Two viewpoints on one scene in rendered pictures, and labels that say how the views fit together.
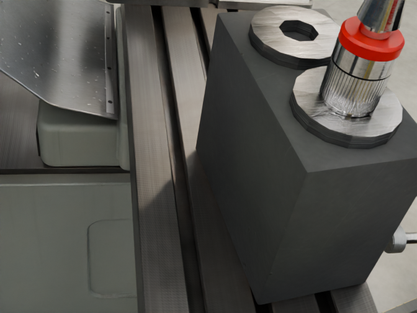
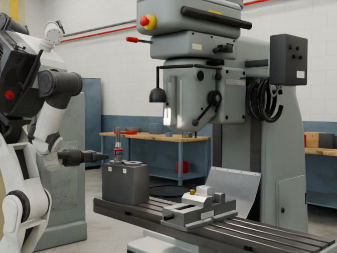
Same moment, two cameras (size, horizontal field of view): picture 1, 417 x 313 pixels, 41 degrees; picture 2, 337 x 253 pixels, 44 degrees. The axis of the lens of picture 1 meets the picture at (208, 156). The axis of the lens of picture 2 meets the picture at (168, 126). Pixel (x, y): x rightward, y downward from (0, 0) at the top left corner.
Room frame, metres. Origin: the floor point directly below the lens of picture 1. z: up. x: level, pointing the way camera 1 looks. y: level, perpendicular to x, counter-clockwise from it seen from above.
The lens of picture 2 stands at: (2.35, -0.93, 1.43)
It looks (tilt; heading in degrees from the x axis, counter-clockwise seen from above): 3 degrees down; 150
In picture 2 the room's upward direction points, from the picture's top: straight up
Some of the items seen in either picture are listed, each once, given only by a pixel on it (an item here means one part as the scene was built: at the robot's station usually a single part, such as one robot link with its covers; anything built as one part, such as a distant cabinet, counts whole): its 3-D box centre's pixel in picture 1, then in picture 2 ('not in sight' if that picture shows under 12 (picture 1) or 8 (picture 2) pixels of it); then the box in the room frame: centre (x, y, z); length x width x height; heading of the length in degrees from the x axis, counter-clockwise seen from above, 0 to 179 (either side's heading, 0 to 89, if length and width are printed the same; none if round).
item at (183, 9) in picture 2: not in sight; (218, 18); (0.92, 0.13, 1.79); 0.45 x 0.04 x 0.04; 105
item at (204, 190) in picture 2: not in sight; (205, 193); (0.89, 0.09, 1.04); 0.06 x 0.05 x 0.06; 15
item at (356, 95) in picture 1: (357, 71); (118, 155); (0.37, -0.10, 1.16); 0.05 x 0.05 x 0.05
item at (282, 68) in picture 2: not in sight; (290, 60); (1.03, 0.44, 1.62); 0.20 x 0.09 x 0.21; 105
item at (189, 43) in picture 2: not in sight; (193, 48); (0.77, 0.10, 1.68); 0.34 x 0.24 x 0.10; 105
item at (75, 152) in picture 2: not in sight; (81, 156); (0.36, -0.29, 1.17); 0.13 x 0.12 x 0.10; 178
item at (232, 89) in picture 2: not in sight; (214, 96); (0.73, 0.25, 1.47); 0.24 x 0.19 x 0.26; 15
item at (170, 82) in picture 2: not in sight; (170, 100); (0.81, -0.05, 1.44); 0.04 x 0.04 x 0.21; 15
